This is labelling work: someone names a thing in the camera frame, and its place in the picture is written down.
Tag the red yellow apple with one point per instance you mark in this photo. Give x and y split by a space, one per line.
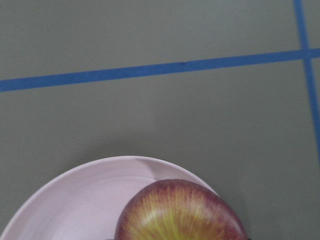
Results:
176 209

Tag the pink plate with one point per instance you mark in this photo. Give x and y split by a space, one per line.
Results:
85 202

